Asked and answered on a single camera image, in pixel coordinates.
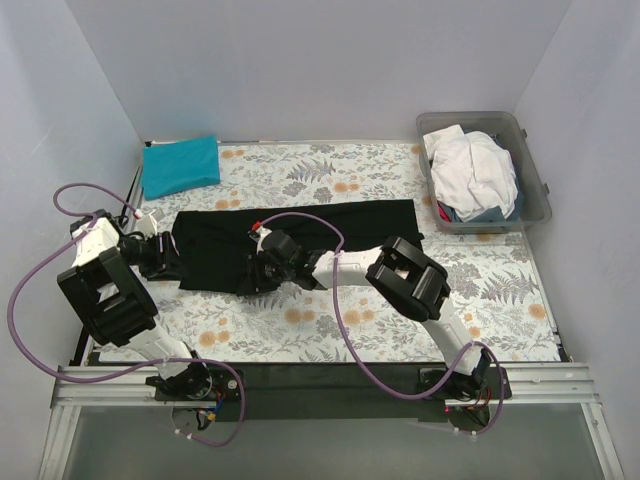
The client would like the clear plastic bin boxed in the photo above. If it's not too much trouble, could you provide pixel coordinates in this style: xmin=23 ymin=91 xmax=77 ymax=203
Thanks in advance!
xmin=416 ymin=111 xmax=552 ymax=235

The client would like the aluminium frame rail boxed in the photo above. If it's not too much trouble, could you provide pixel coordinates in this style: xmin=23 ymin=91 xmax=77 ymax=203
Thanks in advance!
xmin=39 ymin=362 xmax=624 ymax=479

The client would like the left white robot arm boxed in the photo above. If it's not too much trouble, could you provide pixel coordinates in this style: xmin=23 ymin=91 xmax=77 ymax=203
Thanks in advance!
xmin=57 ymin=209 xmax=213 ymax=400

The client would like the black t shirt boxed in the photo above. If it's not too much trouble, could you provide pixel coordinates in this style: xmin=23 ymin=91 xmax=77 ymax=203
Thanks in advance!
xmin=172 ymin=199 xmax=424 ymax=294

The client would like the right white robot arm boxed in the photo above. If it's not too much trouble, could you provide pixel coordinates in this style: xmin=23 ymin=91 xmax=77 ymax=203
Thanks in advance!
xmin=236 ymin=227 xmax=507 ymax=400

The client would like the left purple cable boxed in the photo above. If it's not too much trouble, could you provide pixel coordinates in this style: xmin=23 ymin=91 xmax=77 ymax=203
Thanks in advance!
xmin=8 ymin=182 xmax=248 ymax=448

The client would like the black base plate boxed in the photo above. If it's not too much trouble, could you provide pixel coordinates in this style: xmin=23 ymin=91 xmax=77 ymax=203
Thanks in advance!
xmin=153 ymin=361 xmax=513 ymax=426

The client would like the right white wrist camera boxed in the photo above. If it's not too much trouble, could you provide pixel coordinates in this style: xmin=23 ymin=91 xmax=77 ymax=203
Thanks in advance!
xmin=249 ymin=222 xmax=273 ymax=254

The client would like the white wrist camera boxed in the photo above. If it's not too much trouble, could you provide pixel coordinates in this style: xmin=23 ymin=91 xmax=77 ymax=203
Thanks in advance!
xmin=249 ymin=222 xmax=273 ymax=254
xmin=134 ymin=209 xmax=165 ymax=238

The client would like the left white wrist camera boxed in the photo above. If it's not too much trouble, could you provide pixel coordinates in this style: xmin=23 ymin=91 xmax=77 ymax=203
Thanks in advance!
xmin=134 ymin=209 xmax=165 ymax=238

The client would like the white t shirt in bin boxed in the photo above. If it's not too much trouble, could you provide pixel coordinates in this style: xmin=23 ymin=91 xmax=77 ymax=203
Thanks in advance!
xmin=422 ymin=124 xmax=518 ymax=221

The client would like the folded teal t shirt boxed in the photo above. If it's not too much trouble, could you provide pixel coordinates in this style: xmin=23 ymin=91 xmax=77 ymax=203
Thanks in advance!
xmin=141 ymin=135 xmax=221 ymax=200

